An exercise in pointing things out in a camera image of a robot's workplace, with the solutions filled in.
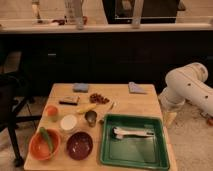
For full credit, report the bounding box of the purple bowl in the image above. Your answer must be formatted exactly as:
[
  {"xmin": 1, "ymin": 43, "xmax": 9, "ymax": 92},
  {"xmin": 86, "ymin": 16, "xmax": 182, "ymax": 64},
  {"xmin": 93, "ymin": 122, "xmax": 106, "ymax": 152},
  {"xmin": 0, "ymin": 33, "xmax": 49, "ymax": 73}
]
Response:
[{"xmin": 66, "ymin": 131, "xmax": 93, "ymax": 160}]

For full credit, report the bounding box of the orange bowl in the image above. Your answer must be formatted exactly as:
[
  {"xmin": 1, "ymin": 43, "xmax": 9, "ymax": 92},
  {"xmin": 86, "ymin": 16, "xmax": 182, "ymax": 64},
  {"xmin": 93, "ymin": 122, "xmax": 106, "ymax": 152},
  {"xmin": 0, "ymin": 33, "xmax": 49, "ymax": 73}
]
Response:
[{"xmin": 28, "ymin": 129, "xmax": 61, "ymax": 161}]

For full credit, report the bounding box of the white round lid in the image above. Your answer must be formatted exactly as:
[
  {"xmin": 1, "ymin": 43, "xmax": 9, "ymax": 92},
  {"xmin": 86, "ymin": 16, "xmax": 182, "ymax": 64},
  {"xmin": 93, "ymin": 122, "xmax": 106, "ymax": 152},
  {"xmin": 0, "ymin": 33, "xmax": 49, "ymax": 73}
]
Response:
[{"xmin": 60, "ymin": 114, "xmax": 77, "ymax": 132}]

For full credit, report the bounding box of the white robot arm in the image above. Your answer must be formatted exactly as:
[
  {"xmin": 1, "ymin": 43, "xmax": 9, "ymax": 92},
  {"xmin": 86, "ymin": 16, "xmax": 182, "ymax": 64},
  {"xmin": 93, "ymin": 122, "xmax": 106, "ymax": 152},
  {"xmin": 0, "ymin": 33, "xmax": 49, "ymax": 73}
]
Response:
[{"xmin": 159, "ymin": 62, "xmax": 213, "ymax": 117}]

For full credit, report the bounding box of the orange plastic cup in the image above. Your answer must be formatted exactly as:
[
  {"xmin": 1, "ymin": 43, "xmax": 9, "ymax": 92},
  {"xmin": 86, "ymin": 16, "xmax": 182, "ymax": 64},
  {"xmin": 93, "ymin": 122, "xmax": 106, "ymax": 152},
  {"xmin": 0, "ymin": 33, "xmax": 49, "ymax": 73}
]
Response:
[{"xmin": 45, "ymin": 105, "xmax": 59, "ymax": 122}]

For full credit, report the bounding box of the black office chair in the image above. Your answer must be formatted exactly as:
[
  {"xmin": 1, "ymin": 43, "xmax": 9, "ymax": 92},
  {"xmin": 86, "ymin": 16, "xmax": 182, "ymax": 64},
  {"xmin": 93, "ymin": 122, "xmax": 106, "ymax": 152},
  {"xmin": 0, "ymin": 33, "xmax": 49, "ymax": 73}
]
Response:
[{"xmin": 0, "ymin": 74, "xmax": 41, "ymax": 167}]

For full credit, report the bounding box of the wooden spoon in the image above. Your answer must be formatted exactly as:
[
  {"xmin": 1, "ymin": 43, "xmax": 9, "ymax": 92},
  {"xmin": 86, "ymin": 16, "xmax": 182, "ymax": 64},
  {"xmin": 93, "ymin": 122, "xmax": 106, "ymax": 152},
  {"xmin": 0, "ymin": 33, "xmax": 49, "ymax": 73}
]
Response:
[{"xmin": 99, "ymin": 102, "xmax": 116, "ymax": 124}]

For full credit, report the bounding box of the green pepper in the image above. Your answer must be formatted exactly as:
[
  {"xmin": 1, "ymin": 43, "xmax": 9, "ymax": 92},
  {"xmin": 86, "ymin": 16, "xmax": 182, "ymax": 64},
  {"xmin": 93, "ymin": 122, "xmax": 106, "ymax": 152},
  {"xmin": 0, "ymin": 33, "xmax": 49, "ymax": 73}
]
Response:
[{"xmin": 39, "ymin": 127, "xmax": 54, "ymax": 152}]

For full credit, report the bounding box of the small metal cup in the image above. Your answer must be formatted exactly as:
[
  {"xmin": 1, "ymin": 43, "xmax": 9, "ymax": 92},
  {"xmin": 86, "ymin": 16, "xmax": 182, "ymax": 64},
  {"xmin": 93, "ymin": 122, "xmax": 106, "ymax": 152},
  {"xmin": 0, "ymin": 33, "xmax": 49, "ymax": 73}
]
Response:
[{"xmin": 85, "ymin": 110, "xmax": 97, "ymax": 127}]

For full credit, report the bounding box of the green plastic tray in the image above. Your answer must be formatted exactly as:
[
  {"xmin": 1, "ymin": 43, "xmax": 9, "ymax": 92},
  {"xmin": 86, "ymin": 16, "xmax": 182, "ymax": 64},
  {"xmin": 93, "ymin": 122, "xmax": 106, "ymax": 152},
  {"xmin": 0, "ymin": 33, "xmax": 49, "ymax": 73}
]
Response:
[{"xmin": 100, "ymin": 114, "xmax": 170, "ymax": 171}]

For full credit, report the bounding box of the dark counter cabinet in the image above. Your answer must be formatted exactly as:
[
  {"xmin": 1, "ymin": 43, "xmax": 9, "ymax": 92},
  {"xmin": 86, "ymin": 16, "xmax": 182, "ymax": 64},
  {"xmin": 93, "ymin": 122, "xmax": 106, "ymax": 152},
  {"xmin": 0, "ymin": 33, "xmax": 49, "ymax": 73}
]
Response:
[{"xmin": 0, "ymin": 31, "xmax": 213, "ymax": 95}]

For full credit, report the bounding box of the grey folded cloth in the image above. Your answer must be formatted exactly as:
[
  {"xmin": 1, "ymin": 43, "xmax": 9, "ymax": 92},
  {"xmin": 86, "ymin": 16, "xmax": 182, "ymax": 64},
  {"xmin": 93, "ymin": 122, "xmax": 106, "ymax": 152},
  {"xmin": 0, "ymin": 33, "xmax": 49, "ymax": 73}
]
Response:
[{"xmin": 128, "ymin": 82, "xmax": 146, "ymax": 94}]

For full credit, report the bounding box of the black rectangular block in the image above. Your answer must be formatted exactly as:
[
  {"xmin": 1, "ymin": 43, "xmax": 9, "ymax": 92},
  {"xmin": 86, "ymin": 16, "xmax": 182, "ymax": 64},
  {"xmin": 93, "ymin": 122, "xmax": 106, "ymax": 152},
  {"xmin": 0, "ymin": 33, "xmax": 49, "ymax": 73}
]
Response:
[{"xmin": 59, "ymin": 96, "xmax": 80, "ymax": 105}]

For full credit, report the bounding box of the yellow banana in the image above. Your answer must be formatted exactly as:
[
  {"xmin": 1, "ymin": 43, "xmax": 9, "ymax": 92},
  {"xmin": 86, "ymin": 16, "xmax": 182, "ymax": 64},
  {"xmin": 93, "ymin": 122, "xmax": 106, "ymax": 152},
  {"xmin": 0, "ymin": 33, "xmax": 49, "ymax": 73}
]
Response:
[{"xmin": 76, "ymin": 103, "xmax": 97, "ymax": 114}]

